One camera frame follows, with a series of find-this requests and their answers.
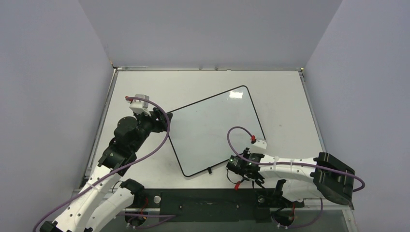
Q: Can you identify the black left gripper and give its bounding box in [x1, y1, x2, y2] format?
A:
[131, 108, 172, 153]

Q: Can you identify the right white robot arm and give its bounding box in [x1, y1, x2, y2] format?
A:
[226, 148, 355, 206]

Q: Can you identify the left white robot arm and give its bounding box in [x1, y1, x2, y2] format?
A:
[33, 107, 173, 232]

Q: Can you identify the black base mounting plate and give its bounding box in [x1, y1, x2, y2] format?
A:
[128, 188, 305, 223]

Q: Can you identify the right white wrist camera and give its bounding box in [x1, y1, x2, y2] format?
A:
[252, 139, 267, 151]

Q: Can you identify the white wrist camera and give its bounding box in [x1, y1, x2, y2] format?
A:
[128, 99, 151, 116]
[252, 139, 267, 151]

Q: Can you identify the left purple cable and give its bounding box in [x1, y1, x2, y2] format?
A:
[32, 96, 170, 232]

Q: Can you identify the purple cable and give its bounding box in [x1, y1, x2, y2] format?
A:
[32, 96, 170, 232]
[226, 126, 366, 193]

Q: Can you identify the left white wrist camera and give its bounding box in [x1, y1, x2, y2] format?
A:
[128, 99, 151, 116]

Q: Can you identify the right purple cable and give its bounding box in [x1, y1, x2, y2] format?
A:
[226, 126, 366, 193]

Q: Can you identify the white whiteboard with black frame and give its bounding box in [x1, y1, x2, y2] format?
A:
[169, 85, 265, 177]

